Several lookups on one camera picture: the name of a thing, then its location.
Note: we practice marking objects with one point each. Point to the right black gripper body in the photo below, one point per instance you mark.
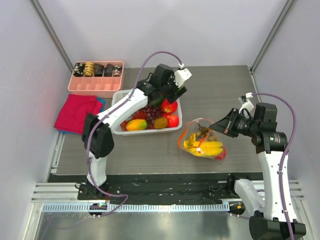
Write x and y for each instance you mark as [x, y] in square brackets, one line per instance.
[231, 124]

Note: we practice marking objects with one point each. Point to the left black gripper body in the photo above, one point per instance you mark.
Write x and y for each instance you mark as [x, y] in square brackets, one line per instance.
[168, 90]

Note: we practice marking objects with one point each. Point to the small green cucumber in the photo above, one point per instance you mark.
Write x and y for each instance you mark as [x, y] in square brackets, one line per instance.
[157, 102]

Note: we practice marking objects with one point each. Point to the red apple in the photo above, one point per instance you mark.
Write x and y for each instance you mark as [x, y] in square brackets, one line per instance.
[172, 120]
[168, 107]
[222, 155]

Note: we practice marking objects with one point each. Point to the brown longan bunch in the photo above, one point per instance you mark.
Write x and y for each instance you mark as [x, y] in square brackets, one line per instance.
[205, 133]

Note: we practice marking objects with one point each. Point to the yellow banana bunch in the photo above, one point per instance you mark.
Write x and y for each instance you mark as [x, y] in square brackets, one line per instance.
[203, 148]

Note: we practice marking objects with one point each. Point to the clear zip top bag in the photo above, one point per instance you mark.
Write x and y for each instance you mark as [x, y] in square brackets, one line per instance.
[191, 127]

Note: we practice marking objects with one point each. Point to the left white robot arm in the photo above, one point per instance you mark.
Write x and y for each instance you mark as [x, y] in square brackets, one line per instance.
[98, 129]

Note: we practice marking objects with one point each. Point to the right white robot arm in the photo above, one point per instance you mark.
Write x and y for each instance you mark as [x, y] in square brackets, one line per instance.
[272, 217]

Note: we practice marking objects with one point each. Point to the brown kiwi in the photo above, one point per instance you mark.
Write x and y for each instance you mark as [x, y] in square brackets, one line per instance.
[160, 123]

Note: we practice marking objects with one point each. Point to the white plastic basket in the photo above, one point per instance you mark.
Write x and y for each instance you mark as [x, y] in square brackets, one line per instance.
[119, 95]

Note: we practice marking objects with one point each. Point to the dark sushi piece three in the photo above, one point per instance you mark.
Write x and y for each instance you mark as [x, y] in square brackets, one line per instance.
[117, 70]

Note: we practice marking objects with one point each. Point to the dark sushi piece two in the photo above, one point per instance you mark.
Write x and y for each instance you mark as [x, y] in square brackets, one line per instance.
[108, 70]

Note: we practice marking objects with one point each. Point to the pink divided tray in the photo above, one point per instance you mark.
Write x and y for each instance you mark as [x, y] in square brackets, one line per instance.
[101, 87]

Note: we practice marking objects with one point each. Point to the blue folded cloth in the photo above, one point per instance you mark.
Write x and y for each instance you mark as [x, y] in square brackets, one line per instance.
[98, 117]

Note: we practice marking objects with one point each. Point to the dark cake piece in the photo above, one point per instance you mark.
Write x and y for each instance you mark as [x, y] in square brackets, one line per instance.
[98, 70]

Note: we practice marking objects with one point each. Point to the yellow spiral pastry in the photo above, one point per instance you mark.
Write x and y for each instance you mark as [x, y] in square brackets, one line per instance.
[89, 69]

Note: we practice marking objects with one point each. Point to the dark sushi piece one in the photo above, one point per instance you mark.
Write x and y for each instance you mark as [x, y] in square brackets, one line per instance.
[78, 70]

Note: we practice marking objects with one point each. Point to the magenta folded cloth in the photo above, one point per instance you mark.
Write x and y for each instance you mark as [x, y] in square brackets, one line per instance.
[78, 112]

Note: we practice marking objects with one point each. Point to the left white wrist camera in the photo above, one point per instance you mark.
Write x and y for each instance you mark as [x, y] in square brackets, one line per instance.
[181, 75]

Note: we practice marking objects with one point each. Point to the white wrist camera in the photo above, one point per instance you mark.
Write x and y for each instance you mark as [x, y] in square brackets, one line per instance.
[181, 75]
[246, 103]

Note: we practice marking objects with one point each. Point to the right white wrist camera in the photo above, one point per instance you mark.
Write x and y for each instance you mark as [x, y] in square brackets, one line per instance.
[246, 103]

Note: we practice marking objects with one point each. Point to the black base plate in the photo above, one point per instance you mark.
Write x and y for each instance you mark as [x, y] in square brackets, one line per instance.
[160, 189]

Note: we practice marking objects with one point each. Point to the white slotted cable duct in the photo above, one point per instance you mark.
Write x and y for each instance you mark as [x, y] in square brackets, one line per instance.
[95, 207]

